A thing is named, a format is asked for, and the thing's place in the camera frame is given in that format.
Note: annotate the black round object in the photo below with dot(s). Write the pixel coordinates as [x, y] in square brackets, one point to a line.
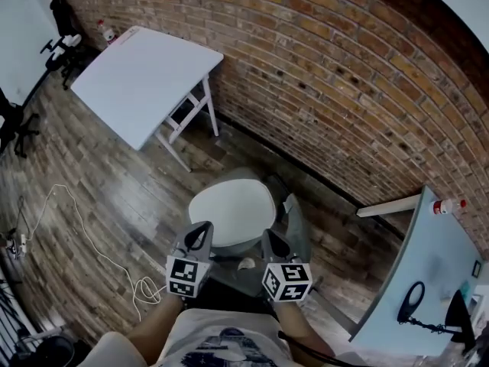
[49, 352]

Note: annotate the person's right forearm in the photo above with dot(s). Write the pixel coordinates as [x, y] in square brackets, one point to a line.
[296, 319]

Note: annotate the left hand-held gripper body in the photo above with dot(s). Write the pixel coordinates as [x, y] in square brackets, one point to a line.
[183, 277]

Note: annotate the teal plastic object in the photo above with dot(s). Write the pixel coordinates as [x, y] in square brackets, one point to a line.
[466, 289]

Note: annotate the person's left forearm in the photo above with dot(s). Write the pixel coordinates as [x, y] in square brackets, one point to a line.
[156, 327]

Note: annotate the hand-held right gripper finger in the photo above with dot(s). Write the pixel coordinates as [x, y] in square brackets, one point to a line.
[270, 249]
[282, 251]

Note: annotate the white power strip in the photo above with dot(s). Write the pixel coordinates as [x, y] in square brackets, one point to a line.
[23, 243]

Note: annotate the person's right shoe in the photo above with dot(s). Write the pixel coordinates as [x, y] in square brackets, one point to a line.
[246, 264]

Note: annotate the black desk lamp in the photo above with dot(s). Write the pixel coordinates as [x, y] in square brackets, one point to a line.
[460, 319]

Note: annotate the white cloth bundle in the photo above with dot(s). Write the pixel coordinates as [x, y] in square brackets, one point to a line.
[70, 40]

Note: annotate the black office chair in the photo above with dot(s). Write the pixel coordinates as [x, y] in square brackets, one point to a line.
[11, 121]
[63, 13]

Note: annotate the white folding table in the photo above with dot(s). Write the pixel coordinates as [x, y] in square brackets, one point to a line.
[141, 78]
[428, 251]

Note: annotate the small black frame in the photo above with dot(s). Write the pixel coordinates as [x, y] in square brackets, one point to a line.
[476, 269]

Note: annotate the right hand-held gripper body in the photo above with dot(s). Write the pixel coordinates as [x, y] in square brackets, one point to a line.
[288, 281]

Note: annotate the grey shell chair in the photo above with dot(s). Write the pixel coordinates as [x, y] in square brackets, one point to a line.
[298, 235]

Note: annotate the clear bottle red label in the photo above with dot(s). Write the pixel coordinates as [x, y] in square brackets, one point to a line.
[107, 34]
[445, 206]

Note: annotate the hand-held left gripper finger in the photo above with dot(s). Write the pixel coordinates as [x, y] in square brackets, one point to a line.
[209, 237]
[193, 245]

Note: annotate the person's printed white shirt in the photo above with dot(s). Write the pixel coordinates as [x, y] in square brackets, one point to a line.
[214, 331]

